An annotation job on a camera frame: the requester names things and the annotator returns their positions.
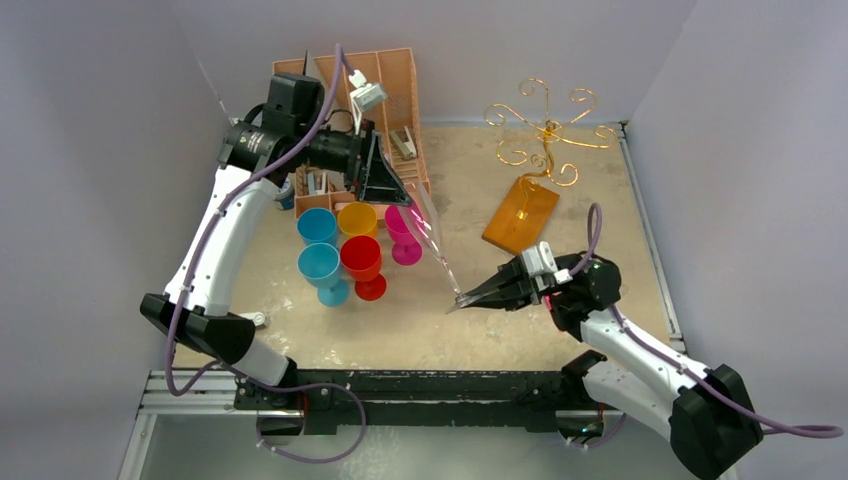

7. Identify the clear wine glass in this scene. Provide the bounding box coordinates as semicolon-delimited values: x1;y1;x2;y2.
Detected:
400;181;481;313

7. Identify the small white metal clip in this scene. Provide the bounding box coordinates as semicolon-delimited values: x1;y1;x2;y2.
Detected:
241;312;268;328

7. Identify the peach plastic file organizer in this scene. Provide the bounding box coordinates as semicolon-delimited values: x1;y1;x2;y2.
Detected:
292;48;431;216

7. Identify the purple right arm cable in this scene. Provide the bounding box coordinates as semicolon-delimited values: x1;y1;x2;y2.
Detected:
563;201;845;440

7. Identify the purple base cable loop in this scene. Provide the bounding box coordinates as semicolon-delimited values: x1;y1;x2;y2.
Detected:
255;384;368;466

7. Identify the red plastic wine glass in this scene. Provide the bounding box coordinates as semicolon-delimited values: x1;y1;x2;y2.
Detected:
340;235;387;301

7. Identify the yellow plastic wine glass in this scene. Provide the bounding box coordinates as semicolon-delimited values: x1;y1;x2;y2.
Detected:
337;202;378;238

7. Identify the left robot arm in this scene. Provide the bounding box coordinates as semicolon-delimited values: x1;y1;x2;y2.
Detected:
140;71;412;409

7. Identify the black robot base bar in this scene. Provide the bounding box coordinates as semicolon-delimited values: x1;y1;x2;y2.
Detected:
234;350;606;437

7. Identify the small blue white jar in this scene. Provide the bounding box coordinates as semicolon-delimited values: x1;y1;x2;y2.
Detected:
276;178;296;211

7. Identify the magenta plastic wine glass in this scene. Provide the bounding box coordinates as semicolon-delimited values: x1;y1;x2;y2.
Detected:
384;206;423;266

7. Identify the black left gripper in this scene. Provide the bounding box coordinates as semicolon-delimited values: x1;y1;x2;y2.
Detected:
296;118;411;203

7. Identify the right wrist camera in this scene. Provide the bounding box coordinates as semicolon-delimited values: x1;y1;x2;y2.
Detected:
519;241;559;278

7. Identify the grey stapler in organizer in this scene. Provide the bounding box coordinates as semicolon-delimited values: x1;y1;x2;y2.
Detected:
389;126;418;160

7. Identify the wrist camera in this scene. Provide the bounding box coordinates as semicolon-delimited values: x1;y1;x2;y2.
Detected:
519;241;559;278
348;70;389;134

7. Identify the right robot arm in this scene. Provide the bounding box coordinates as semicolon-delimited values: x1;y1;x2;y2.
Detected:
455;244;764;479

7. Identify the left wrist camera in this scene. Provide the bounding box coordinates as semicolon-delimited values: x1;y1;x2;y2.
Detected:
348;70;389;134

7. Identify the gold wire wine glass rack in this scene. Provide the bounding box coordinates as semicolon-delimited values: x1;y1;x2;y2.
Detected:
482;77;617;254

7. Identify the blue plastic wine glass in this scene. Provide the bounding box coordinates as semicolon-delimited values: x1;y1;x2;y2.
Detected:
296;208;338;246

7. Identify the teal wine glass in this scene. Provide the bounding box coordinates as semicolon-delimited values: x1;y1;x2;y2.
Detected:
297;243;350;308

